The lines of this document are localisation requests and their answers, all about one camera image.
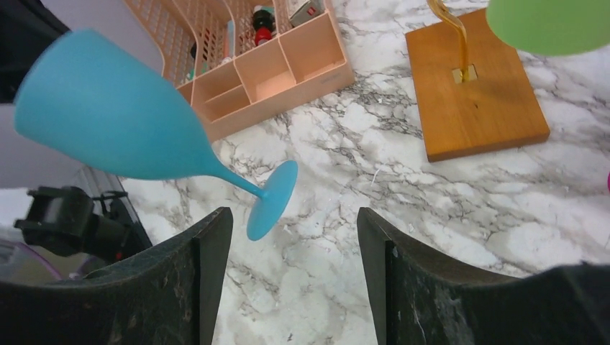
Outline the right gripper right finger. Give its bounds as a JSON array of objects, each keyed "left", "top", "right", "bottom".
[{"left": 357, "top": 208, "right": 609, "bottom": 344}]

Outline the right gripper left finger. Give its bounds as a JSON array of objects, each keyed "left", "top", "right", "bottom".
[{"left": 1, "top": 207, "right": 233, "bottom": 344}]

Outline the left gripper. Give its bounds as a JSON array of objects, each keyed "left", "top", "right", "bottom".
[{"left": 14, "top": 186, "right": 143, "bottom": 264}]

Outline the blue wine glass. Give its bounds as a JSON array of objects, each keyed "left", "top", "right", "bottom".
[{"left": 14, "top": 29, "right": 298, "bottom": 241}]

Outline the green wine glass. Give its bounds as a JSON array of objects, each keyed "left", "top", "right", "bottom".
[{"left": 486, "top": 0, "right": 609, "bottom": 56}]

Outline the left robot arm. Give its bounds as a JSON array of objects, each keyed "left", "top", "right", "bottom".
[{"left": 1, "top": 1, "right": 152, "bottom": 263}]

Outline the gold wine glass rack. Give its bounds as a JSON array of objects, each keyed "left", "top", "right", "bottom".
[{"left": 405, "top": 1, "right": 550, "bottom": 162}]

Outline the pink plastic desk organizer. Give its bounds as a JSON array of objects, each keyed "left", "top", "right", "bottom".
[{"left": 127, "top": 1, "right": 355, "bottom": 141}]

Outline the red black item in organizer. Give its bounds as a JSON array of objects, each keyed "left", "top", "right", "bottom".
[{"left": 252, "top": 5, "right": 276, "bottom": 47}]

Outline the small card box in organizer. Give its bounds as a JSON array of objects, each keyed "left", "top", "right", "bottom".
[{"left": 286, "top": 0, "right": 325, "bottom": 27}]

